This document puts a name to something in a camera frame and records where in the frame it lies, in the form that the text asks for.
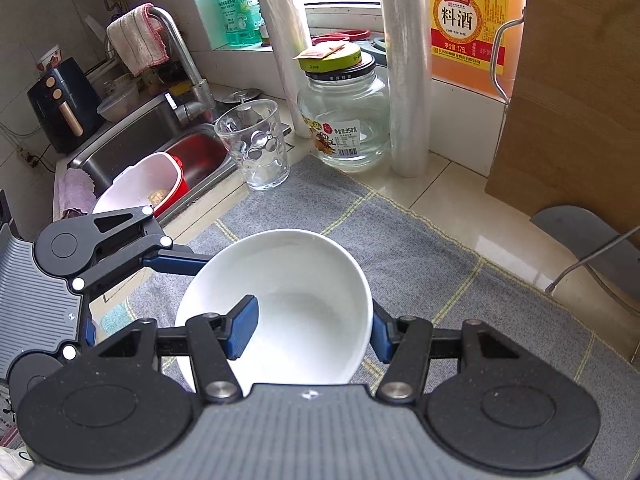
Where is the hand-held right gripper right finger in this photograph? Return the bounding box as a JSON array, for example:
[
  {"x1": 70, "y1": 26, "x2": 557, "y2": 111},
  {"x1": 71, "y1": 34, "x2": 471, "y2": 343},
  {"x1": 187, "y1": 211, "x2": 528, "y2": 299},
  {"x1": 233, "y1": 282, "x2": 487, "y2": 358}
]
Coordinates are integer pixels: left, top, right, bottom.
[{"x1": 371, "y1": 305, "x2": 532, "y2": 406}]

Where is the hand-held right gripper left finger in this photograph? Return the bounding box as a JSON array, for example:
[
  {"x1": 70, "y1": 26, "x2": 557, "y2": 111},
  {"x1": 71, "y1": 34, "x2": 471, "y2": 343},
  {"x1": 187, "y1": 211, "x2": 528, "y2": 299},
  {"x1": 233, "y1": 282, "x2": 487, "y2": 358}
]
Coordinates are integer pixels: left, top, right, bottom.
[{"x1": 99, "y1": 294, "x2": 260, "y2": 404}]

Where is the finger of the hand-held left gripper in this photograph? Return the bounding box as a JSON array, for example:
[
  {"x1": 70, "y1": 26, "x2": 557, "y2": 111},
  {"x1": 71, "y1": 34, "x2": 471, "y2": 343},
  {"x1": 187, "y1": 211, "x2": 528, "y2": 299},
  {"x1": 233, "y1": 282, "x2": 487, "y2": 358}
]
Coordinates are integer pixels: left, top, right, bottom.
[
  {"x1": 62, "y1": 204, "x2": 217, "y2": 293},
  {"x1": 61, "y1": 316, "x2": 99, "y2": 362}
]

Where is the plain white bowl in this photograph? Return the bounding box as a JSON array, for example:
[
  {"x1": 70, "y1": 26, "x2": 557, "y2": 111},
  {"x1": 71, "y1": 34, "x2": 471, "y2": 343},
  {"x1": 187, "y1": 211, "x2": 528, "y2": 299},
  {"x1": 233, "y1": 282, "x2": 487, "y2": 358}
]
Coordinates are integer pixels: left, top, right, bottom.
[{"x1": 174, "y1": 228, "x2": 374, "y2": 397}]

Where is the white and red bucket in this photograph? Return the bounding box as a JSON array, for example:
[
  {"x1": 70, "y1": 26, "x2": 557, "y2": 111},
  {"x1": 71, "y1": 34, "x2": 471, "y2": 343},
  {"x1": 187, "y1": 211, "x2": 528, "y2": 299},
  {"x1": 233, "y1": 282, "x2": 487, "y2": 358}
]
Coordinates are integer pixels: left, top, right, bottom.
[{"x1": 92, "y1": 152, "x2": 190, "y2": 222}]

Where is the grey checked dish mat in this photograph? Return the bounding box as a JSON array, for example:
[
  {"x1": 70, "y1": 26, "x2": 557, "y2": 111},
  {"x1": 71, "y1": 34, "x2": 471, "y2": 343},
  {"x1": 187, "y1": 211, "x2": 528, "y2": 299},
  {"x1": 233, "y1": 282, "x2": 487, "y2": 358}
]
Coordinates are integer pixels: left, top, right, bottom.
[{"x1": 97, "y1": 154, "x2": 640, "y2": 480}]

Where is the red basin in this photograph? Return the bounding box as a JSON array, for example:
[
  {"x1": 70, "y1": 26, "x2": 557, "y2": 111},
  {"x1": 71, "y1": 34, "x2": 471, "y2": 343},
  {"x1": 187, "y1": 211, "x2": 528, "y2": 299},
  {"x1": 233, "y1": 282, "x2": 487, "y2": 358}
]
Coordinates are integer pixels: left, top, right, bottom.
[{"x1": 164, "y1": 131, "x2": 232, "y2": 202}]

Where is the purple cloth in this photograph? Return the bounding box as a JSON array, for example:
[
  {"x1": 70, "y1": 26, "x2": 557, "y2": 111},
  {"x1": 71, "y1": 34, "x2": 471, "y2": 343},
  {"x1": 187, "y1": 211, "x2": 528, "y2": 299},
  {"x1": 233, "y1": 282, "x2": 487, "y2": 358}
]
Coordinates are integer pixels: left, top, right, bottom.
[{"x1": 53, "y1": 168, "x2": 97, "y2": 222}]

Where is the stainless steel sink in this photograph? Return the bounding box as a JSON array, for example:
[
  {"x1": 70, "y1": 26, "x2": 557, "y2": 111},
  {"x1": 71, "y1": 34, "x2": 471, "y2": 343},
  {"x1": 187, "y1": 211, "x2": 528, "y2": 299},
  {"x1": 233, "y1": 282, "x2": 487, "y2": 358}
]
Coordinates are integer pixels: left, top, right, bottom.
[{"x1": 67, "y1": 91, "x2": 237, "y2": 223}]

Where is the clear drinking glass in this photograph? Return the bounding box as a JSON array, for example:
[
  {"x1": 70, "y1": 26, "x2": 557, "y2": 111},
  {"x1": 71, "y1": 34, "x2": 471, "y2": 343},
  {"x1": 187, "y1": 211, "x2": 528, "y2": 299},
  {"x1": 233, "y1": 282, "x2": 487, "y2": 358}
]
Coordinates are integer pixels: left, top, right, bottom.
[{"x1": 214, "y1": 98, "x2": 292, "y2": 192}]

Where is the clear plastic container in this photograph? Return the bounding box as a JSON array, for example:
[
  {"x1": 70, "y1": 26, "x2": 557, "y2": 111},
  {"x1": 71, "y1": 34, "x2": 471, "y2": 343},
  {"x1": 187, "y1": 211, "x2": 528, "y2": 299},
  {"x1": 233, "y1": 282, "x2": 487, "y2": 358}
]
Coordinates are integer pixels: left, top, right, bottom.
[{"x1": 96, "y1": 82, "x2": 141, "y2": 123}]

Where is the steel sink strainer lid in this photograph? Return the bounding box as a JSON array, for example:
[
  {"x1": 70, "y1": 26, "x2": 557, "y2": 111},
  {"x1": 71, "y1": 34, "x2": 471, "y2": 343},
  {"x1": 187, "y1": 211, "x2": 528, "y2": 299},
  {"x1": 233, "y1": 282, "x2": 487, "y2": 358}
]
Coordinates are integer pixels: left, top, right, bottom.
[{"x1": 219, "y1": 88, "x2": 263, "y2": 107}]

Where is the dark blue air fryer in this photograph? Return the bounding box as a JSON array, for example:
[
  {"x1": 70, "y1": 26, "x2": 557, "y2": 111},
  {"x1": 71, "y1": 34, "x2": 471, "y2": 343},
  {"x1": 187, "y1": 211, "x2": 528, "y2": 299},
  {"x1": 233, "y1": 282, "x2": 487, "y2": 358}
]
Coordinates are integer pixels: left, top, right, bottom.
[{"x1": 25, "y1": 56, "x2": 102, "y2": 156}]

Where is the steel kitchen faucet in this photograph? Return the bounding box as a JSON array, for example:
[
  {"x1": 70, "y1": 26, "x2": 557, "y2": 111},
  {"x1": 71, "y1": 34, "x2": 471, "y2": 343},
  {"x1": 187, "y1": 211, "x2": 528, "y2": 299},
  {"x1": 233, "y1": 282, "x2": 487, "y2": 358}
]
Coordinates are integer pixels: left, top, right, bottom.
[{"x1": 146, "y1": 6, "x2": 217, "y2": 128}]

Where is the pink and white dishcloth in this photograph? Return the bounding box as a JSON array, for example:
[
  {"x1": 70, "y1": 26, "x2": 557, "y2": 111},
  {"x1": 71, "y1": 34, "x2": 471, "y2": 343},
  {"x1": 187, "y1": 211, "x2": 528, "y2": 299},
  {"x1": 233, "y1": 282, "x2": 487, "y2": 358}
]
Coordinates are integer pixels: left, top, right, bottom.
[{"x1": 105, "y1": 3, "x2": 170, "y2": 78}]

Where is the large glass jar black lid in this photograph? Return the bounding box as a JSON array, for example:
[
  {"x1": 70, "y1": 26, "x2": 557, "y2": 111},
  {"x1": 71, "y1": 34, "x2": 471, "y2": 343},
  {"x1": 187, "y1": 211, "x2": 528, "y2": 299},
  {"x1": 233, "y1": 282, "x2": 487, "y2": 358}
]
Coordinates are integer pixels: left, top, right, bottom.
[{"x1": 297, "y1": 52, "x2": 392, "y2": 172}]

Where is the thin plastic wrap roll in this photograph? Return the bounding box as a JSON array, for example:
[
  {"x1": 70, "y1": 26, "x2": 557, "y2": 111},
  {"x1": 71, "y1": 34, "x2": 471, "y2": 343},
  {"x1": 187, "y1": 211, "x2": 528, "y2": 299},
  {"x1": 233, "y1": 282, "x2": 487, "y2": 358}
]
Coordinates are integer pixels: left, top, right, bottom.
[{"x1": 254, "y1": 0, "x2": 314, "y2": 139}]

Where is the yellow-green tape roll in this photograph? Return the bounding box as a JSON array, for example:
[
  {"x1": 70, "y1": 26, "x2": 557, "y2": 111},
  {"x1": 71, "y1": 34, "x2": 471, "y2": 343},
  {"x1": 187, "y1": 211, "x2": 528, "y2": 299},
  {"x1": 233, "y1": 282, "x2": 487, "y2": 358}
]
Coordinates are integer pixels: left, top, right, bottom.
[{"x1": 298, "y1": 41, "x2": 362, "y2": 74}]

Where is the green dish soap bottle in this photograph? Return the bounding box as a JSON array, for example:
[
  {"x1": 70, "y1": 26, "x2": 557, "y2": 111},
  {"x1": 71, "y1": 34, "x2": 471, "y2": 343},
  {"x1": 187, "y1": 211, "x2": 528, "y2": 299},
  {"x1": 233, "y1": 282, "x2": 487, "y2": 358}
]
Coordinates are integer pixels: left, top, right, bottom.
[{"x1": 209, "y1": 0, "x2": 264, "y2": 52}]

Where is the thick plastic wrap roll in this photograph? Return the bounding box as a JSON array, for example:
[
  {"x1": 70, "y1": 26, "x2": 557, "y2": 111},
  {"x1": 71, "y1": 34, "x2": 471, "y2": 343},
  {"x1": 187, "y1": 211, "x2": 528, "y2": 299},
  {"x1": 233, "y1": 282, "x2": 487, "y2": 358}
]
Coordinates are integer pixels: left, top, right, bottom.
[{"x1": 374, "y1": 0, "x2": 434, "y2": 179}]

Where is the red-lid container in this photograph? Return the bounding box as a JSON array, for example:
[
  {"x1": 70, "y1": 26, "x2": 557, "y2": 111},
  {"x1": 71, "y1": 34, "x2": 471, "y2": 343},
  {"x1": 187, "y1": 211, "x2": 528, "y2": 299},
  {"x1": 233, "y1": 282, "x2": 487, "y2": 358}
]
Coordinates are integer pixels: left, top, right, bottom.
[{"x1": 311, "y1": 29, "x2": 372, "y2": 47}]

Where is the wooden cutting board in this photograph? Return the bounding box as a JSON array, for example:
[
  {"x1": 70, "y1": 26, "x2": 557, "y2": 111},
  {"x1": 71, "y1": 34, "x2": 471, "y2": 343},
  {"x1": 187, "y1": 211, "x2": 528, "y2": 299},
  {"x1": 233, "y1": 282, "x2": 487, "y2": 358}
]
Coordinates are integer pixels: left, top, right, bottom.
[{"x1": 484, "y1": 0, "x2": 640, "y2": 237}]

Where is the orange cooking wine jug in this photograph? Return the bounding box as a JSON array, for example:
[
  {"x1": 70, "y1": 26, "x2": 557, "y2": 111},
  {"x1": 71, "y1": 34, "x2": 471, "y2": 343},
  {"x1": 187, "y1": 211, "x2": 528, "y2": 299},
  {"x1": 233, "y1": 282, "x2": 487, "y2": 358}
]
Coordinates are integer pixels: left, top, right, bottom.
[{"x1": 424, "y1": 0, "x2": 529, "y2": 97}]

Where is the black-handled kitchen knife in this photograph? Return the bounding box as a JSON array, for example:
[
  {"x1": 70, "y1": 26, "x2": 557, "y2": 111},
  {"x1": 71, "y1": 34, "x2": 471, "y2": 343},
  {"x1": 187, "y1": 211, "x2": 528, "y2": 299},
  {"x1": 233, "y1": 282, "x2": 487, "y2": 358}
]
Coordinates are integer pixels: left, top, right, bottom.
[{"x1": 529, "y1": 204, "x2": 640, "y2": 307}]

